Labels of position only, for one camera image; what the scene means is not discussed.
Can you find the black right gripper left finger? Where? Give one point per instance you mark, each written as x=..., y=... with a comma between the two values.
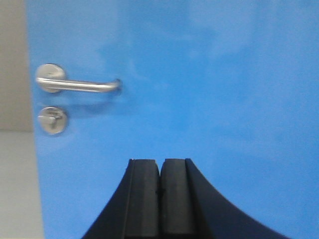
x=133, y=210

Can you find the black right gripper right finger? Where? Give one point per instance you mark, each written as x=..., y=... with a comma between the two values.
x=191, y=208

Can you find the blue door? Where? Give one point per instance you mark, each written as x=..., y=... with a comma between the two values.
x=231, y=84

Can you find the silver thumb turn lock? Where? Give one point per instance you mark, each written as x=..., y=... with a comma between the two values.
x=53, y=120

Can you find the silver door lever handle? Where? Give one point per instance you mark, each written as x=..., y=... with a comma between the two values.
x=53, y=79

